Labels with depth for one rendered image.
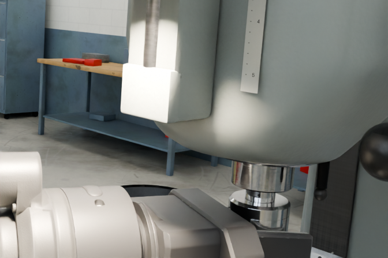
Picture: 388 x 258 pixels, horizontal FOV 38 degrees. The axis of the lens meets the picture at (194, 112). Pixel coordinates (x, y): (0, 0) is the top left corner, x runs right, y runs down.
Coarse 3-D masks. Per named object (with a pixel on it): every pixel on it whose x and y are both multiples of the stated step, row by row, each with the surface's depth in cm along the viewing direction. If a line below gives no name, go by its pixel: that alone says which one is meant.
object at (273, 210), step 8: (240, 192) 45; (232, 200) 43; (240, 200) 42; (248, 200) 43; (280, 200) 43; (288, 200) 44; (232, 208) 43; (240, 208) 42; (248, 208) 42; (256, 208) 41; (264, 208) 41; (272, 208) 41; (280, 208) 42; (288, 208) 42; (248, 216) 42; (256, 216) 41; (264, 216) 41; (272, 216) 41; (280, 216) 42
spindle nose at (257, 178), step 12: (240, 168) 42; (252, 168) 41; (264, 168) 41; (276, 168) 41; (288, 168) 41; (240, 180) 42; (252, 180) 41; (264, 180) 41; (276, 180) 41; (288, 180) 42; (264, 192) 41; (276, 192) 41
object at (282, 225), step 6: (288, 216) 43; (252, 222) 42; (258, 222) 41; (264, 222) 41; (270, 222) 41; (276, 222) 42; (282, 222) 42; (288, 222) 43; (258, 228) 41; (264, 228) 41; (270, 228) 42; (276, 228) 42; (282, 228) 42
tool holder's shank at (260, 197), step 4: (248, 192) 43; (252, 192) 43; (256, 192) 42; (260, 192) 42; (248, 196) 43; (252, 196) 43; (256, 196) 42; (260, 196) 42; (264, 196) 42; (268, 196) 42; (272, 196) 43; (252, 200) 43; (256, 200) 42; (260, 200) 42; (264, 200) 42; (268, 200) 43; (272, 200) 43
